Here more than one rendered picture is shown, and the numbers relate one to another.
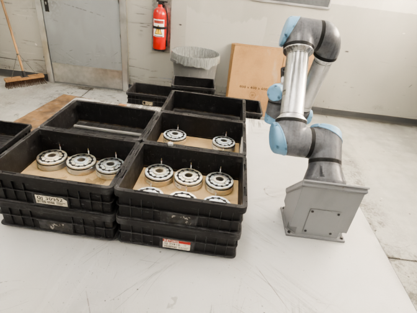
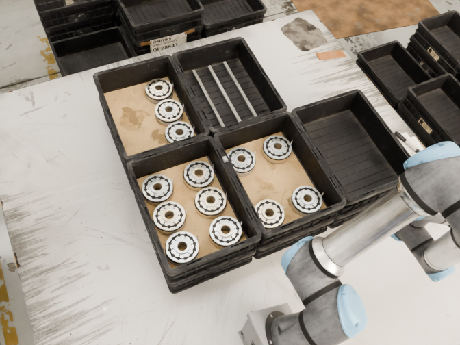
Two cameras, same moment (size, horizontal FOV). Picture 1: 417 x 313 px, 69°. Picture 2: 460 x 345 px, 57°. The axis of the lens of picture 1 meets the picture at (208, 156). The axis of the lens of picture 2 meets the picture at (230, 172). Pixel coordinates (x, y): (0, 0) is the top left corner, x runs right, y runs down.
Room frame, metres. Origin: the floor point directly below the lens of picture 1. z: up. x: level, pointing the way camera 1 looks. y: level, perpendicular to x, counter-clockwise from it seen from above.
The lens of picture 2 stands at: (0.59, -0.49, 2.09)
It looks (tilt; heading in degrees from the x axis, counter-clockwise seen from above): 59 degrees down; 56
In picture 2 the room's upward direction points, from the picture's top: 9 degrees clockwise
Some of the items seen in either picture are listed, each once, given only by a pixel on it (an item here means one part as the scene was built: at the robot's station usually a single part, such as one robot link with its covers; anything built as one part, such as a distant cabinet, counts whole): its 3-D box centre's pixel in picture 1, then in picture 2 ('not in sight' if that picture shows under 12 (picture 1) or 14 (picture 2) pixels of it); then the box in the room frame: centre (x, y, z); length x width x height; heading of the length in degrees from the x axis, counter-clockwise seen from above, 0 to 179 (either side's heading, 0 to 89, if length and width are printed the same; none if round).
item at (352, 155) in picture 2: (205, 115); (348, 150); (1.43, 0.04, 0.87); 0.40 x 0.30 x 0.11; 88
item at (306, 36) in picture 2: not in sight; (303, 33); (1.73, 0.77, 0.71); 0.22 x 0.19 x 0.01; 90
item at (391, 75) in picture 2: not in sight; (389, 82); (2.36, 0.62, 0.26); 0.40 x 0.30 x 0.23; 90
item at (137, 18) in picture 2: not in sight; (161, 33); (1.21, 1.37, 0.37); 0.40 x 0.30 x 0.45; 0
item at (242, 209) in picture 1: (187, 173); (192, 199); (0.83, 0.06, 0.92); 0.40 x 0.30 x 0.02; 88
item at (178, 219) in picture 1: (186, 185); (192, 207); (0.83, 0.06, 0.87); 0.40 x 0.30 x 0.11; 88
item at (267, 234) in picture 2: (198, 133); (277, 169); (1.13, 0.05, 0.92); 0.40 x 0.30 x 0.02; 88
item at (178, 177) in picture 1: (188, 176); (210, 200); (0.90, 0.06, 0.86); 0.10 x 0.10 x 0.01
